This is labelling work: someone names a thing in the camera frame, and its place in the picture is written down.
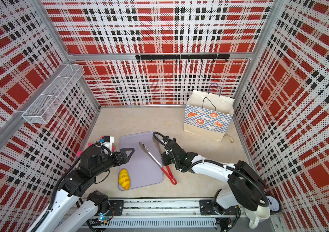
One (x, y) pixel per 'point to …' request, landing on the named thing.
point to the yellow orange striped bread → (124, 179)
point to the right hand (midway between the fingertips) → (162, 156)
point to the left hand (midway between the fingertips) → (129, 154)
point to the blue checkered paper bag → (208, 115)
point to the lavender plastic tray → (142, 170)
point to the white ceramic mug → (262, 213)
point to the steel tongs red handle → (167, 172)
